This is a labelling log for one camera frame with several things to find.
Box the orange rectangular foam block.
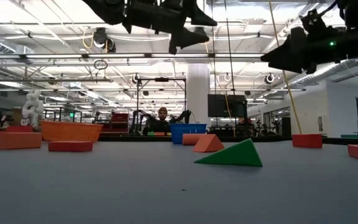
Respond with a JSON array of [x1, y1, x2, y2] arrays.
[[0, 131, 43, 151]]

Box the long black hanging cable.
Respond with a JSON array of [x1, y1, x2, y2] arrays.
[[223, 0, 237, 138]]

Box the blue plastic basket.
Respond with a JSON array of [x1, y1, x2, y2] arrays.
[[169, 123, 208, 145]]

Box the silver ceiling duct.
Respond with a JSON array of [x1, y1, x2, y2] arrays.
[[286, 58, 358, 88]]

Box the red bin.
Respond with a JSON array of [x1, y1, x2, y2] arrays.
[[5, 125, 35, 134]]

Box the white column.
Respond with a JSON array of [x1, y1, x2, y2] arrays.
[[186, 63, 211, 126]]

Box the black ceiling cable reel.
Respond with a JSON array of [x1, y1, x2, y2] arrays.
[[92, 27, 117, 54]]

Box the long yellow hanging cable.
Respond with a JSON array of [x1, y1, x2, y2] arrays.
[[268, 0, 303, 136]]

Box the orange foam cylinder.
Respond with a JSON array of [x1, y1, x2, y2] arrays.
[[181, 133, 206, 146]]

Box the orange plastic basket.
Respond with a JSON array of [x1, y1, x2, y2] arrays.
[[40, 120, 104, 142]]

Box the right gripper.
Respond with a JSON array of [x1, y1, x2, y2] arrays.
[[260, 8, 358, 75]]

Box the green foam wedge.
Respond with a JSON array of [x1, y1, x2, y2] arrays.
[[193, 138, 264, 168]]

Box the black metal rig frame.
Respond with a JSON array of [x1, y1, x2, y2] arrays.
[[135, 77, 188, 136]]

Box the red tool cabinet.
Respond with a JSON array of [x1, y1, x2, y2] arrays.
[[110, 112, 131, 135]]

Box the black monitor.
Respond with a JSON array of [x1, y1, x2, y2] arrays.
[[207, 93, 249, 119]]

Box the long ceiling light bar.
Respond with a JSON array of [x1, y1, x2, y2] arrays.
[[0, 52, 265, 61]]

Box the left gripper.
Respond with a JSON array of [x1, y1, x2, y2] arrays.
[[122, 0, 218, 55]]

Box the orange foam wedge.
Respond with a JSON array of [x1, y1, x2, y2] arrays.
[[192, 133, 226, 154]]

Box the person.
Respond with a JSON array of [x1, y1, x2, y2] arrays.
[[142, 106, 172, 136]]

